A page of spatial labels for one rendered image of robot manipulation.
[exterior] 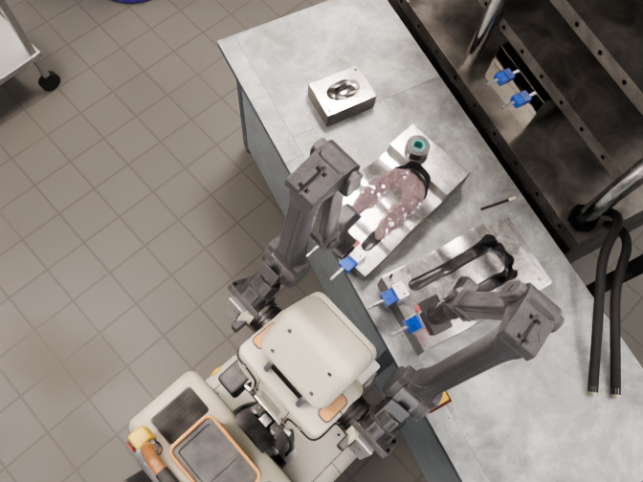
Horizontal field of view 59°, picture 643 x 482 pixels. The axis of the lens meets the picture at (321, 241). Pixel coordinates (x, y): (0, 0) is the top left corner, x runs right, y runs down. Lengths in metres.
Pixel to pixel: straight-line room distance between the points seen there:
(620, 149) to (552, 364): 0.72
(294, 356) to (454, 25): 1.65
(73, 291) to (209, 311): 0.62
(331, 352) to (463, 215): 0.97
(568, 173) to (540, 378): 0.77
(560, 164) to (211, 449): 1.55
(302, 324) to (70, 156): 2.12
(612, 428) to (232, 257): 1.70
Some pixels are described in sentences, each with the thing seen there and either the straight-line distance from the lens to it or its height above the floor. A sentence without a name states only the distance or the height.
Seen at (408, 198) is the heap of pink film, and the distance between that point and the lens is 1.89.
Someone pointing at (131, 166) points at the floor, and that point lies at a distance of 3.01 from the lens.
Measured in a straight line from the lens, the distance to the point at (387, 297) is 1.75.
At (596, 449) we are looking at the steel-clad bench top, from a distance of 2.01.
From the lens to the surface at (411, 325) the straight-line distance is 1.71.
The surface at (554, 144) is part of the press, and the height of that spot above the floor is 0.78.
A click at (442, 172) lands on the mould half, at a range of 1.95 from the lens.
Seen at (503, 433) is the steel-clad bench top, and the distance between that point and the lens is 1.89.
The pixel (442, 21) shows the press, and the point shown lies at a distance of 2.50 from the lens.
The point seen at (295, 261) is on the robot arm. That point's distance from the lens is 1.33.
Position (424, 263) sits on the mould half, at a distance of 1.83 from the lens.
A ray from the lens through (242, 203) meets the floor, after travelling 2.83.
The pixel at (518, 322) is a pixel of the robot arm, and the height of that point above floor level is 1.59.
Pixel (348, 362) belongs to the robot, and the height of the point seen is 1.38.
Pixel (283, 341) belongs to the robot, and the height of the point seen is 1.35.
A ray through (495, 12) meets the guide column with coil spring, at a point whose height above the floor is 1.07.
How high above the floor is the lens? 2.57
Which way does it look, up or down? 69 degrees down
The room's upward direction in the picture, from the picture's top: 10 degrees clockwise
